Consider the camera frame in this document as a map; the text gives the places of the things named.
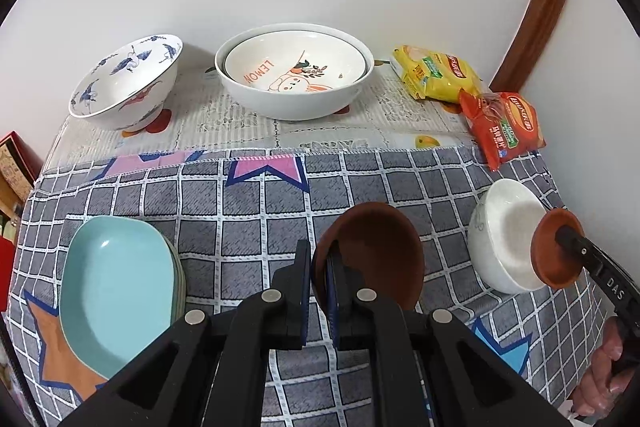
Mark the person's right hand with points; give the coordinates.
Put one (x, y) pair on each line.
(602, 377)

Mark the brown wooden door frame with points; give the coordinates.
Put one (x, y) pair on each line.
(540, 7)

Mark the white bowl with orange print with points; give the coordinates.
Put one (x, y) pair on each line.
(280, 57)

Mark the large white bowl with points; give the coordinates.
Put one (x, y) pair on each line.
(300, 104)

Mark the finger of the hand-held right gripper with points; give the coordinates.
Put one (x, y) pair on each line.
(580, 249)

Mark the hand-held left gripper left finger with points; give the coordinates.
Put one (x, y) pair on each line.
(301, 302)

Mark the orange snack packet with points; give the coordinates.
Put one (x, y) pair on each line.
(505, 127)

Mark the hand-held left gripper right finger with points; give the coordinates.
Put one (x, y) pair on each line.
(334, 307)

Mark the plain white bowl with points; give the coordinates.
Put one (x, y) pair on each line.
(500, 227)

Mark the green plate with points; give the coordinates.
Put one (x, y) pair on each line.
(181, 287)

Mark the yellow snack packet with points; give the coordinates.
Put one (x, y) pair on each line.
(435, 72)

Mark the red box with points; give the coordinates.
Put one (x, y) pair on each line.
(12, 172)

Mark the red paper bag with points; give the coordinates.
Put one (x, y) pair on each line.
(5, 272)

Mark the grey checked cloth with stars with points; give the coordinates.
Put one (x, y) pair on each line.
(200, 197)

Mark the blue crane pattern bowl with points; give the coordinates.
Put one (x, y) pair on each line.
(125, 82)

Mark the teal plate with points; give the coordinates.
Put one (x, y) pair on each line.
(115, 287)

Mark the small brown bowl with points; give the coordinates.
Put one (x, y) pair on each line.
(550, 257)
(380, 247)

